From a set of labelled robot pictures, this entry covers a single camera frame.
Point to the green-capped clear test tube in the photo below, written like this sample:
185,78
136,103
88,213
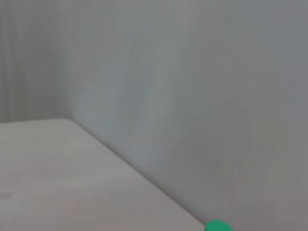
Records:
217,226

